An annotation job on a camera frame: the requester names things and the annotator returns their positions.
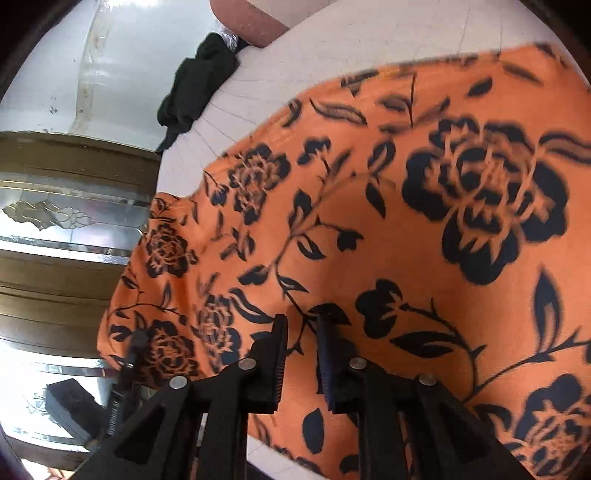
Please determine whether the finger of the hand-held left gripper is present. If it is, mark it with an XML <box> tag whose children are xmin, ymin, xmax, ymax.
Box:
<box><xmin>105</xmin><ymin>329</ymin><xmax>151</xmax><ymax>437</ymax></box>

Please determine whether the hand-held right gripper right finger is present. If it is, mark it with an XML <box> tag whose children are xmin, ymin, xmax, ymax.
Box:
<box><xmin>316</xmin><ymin>315</ymin><xmax>532</xmax><ymax>480</ymax></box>

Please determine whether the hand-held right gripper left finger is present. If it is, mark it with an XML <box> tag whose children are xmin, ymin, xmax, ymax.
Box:
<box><xmin>71</xmin><ymin>314</ymin><xmax>291</xmax><ymax>480</ymax></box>

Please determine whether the orange black floral garment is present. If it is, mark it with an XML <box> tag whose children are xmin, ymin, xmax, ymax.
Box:
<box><xmin>98</xmin><ymin>42</ymin><xmax>591</xmax><ymax>480</ymax></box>

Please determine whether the black cloth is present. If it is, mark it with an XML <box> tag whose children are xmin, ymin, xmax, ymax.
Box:
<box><xmin>154</xmin><ymin>32</ymin><xmax>250</xmax><ymax>154</ymax></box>

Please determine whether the maroon bolster pillow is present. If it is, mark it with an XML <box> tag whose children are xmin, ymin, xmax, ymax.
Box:
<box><xmin>209</xmin><ymin>0</ymin><xmax>293</xmax><ymax>49</ymax></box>

